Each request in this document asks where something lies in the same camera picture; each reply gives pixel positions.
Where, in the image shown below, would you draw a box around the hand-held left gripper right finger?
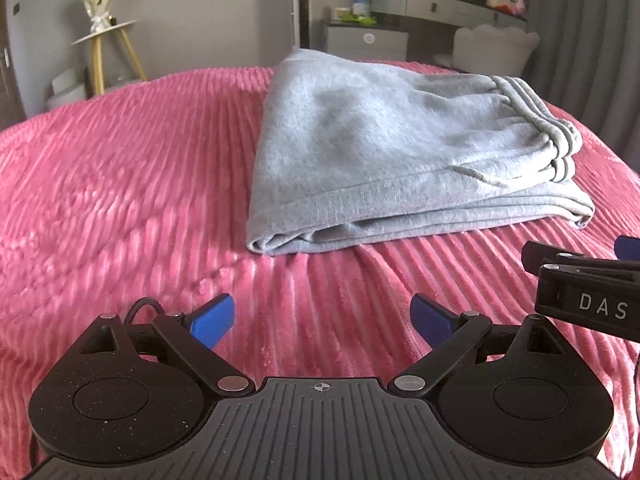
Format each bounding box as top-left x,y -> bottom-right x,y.
392,294 -> 568,395

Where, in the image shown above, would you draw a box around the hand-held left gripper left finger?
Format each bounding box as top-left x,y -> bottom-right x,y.
80,294 -> 256,395

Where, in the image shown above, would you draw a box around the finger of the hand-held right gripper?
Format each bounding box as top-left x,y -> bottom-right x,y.
614,235 -> 640,261
521,241 -> 640,275

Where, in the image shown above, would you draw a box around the grey pants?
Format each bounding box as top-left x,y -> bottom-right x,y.
246,49 -> 597,256

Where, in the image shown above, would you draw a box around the pink ribbed blanket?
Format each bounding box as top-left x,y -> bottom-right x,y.
0,60 -> 640,480

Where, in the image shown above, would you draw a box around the grey curtain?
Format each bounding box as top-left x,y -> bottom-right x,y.
520,0 -> 640,173

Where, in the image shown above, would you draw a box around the white scalloped chair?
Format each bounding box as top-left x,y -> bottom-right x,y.
451,24 -> 542,75

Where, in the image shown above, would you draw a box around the grey dressing table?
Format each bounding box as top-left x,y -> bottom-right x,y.
371,0 -> 530,63

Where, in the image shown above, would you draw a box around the grey nightstand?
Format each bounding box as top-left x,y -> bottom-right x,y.
324,19 -> 412,62

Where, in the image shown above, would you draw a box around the side table with yellow legs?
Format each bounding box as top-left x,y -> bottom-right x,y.
71,20 -> 149,97

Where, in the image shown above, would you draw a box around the cream wrapped bouquet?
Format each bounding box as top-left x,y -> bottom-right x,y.
74,0 -> 119,32

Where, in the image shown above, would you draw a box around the black cable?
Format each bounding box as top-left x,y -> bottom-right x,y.
122,299 -> 163,328

